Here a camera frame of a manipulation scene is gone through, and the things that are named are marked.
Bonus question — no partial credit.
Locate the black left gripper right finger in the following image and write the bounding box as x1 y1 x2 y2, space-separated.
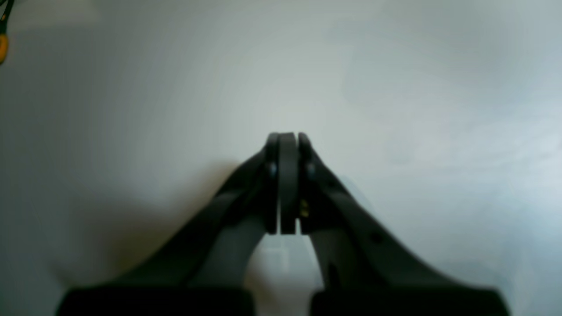
278 133 509 316

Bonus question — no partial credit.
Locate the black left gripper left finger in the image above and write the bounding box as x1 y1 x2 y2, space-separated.
58 133 280 316

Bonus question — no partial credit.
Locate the white printed T-shirt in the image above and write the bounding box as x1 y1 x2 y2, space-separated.
244 0 561 316

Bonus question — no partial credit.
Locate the orange round object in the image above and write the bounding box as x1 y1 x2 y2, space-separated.
0 33 9 64

